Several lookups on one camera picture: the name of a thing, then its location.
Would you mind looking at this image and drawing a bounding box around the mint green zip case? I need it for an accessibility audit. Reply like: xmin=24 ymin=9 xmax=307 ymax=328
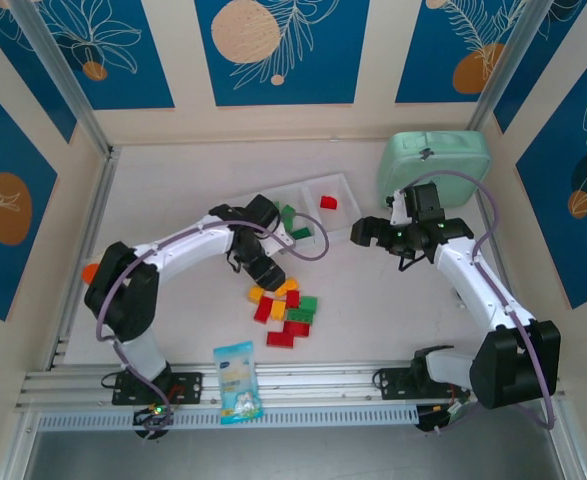
xmin=376 ymin=130 xmax=492 ymax=209

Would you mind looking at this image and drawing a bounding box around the blue white wipes packet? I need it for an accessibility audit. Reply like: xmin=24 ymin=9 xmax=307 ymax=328
xmin=212 ymin=341 xmax=265 ymax=427

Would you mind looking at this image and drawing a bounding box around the black wiring cluster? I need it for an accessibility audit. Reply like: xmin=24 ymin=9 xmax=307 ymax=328
xmin=131 ymin=403 xmax=181 ymax=444
xmin=416 ymin=401 xmax=475 ymax=437

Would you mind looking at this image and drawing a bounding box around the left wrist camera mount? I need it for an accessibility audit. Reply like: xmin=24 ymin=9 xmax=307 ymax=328
xmin=262 ymin=227 xmax=297 ymax=259

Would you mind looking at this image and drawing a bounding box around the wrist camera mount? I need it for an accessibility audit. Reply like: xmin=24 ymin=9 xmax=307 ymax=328
xmin=262 ymin=227 xmax=297 ymax=259
xmin=389 ymin=188 xmax=410 ymax=227

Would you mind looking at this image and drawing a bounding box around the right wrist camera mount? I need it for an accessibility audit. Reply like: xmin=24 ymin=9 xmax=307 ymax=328
xmin=389 ymin=188 xmax=410 ymax=227

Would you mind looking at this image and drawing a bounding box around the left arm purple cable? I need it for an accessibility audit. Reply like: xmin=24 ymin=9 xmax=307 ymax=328
xmin=95 ymin=211 xmax=331 ymax=427

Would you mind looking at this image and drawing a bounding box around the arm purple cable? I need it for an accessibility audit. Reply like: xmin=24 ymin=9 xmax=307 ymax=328
xmin=399 ymin=169 xmax=557 ymax=432
xmin=95 ymin=211 xmax=331 ymax=427

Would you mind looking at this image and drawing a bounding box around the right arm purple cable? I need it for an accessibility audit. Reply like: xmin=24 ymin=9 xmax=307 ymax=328
xmin=399 ymin=169 xmax=557 ymax=432

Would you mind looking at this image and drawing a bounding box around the aluminium rail frame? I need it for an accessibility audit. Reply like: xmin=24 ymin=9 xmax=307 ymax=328
xmin=15 ymin=358 xmax=569 ymax=412

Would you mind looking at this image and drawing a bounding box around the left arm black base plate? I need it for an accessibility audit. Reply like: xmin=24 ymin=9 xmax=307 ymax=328
xmin=111 ymin=371 xmax=206 ymax=407

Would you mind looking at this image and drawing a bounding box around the white slotted cable duct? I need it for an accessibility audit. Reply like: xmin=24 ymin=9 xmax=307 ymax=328
xmin=36 ymin=405 xmax=420 ymax=431

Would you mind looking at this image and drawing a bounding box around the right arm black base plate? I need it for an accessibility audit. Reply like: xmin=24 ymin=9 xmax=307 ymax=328
xmin=374 ymin=367 xmax=475 ymax=402

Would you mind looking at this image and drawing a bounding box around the aluminium corner post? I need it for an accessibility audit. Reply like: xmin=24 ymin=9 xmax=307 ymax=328
xmin=464 ymin=0 xmax=560 ymax=132
xmin=11 ymin=0 xmax=115 ymax=157

